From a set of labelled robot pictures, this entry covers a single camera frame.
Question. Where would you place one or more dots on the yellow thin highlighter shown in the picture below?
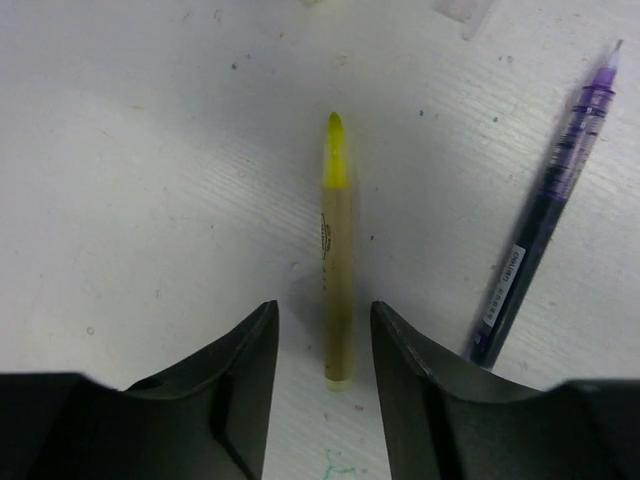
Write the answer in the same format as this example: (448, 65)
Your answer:
(337, 257)

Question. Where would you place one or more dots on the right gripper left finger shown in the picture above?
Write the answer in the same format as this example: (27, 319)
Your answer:
(205, 417)

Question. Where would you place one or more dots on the purple gel pen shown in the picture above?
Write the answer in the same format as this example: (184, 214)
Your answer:
(579, 127)

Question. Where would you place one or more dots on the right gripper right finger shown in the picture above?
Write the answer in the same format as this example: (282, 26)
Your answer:
(445, 418)

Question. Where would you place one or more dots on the clear orange highlighter cap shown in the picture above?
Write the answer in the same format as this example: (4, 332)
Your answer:
(470, 13)

